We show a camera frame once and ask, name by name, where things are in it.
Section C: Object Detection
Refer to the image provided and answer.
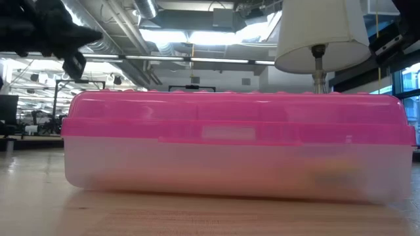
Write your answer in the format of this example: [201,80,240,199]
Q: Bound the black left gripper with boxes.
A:
[0,0,103,79]

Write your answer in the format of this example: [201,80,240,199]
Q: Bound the clear supply box pink lid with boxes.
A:
[60,90,417,206]

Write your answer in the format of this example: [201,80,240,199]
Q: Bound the grey ceiling unit box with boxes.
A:
[212,8,235,29]

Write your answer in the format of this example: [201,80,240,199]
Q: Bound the long ceiling light bar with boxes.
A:
[80,53,275,66]

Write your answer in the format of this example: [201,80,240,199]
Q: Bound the white shade table lamp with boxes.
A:
[274,0,372,95]

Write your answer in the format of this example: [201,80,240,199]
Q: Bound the blue tinted window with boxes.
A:
[370,62,420,146]

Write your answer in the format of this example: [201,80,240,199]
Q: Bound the black computer monitor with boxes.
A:
[0,94,19,126]

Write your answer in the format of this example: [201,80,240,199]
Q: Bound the background office desk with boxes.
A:
[0,134,64,152]

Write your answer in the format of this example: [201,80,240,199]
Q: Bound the black background rig frame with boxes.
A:
[167,85,217,93]
[52,79,106,126]

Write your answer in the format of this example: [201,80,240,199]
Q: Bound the silver round air duct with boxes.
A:
[132,0,159,20]

